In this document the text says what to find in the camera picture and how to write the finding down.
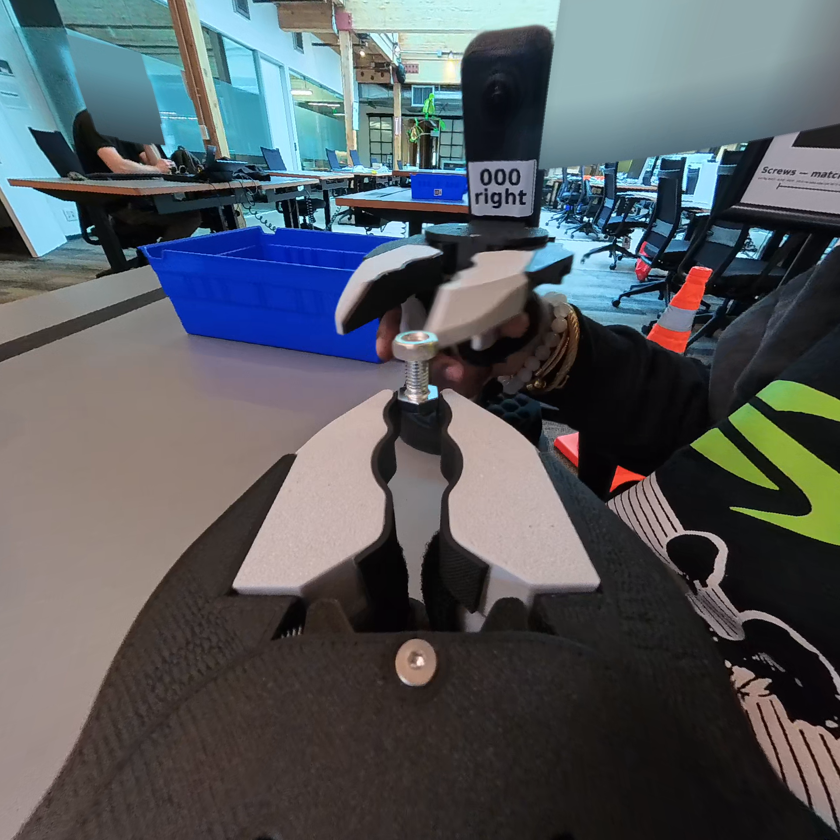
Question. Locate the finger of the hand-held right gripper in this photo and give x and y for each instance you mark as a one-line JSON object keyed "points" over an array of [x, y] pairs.
{"points": [[479, 295], [387, 282]]}

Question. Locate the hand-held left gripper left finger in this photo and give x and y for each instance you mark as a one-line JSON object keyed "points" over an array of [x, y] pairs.
{"points": [[322, 512]]}

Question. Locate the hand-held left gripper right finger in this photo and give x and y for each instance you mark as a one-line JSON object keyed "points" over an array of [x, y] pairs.
{"points": [[512, 512]]}

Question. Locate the silver hex nut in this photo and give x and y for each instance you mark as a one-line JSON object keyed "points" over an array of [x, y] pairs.
{"points": [[415, 345]]}

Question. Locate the silver hex bolt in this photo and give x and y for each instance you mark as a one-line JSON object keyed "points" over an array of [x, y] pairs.
{"points": [[418, 383]]}

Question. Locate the blue plastic bin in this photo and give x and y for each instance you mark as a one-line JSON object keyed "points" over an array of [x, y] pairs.
{"points": [[263, 289], [440, 188]]}

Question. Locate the person's right forearm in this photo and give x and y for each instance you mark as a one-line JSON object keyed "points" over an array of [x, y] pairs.
{"points": [[643, 394]]}

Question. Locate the wooden office desk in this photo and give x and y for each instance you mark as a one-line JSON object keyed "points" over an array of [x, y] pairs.
{"points": [[394, 201], [158, 187]]}

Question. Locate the green plant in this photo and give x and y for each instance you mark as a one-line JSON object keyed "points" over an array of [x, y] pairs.
{"points": [[424, 118]]}

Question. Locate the small red object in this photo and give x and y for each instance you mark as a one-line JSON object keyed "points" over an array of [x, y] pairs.
{"points": [[571, 453]]}

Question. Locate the black round cushion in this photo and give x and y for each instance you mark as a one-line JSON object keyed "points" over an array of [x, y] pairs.
{"points": [[515, 414]]}

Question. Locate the orange traffic cone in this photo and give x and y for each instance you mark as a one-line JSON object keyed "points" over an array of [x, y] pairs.
{"points": [[680, 315]]}

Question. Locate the black printed shirt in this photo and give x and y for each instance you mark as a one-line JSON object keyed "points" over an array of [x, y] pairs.
{"points": [[761, 525]]}

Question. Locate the wooden pillar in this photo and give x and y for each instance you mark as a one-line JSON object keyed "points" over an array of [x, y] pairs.
{"points": [[194, 79]]}

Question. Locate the white desk sign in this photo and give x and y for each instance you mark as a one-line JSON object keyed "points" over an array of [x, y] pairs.
{"points": [[794, 177]]}

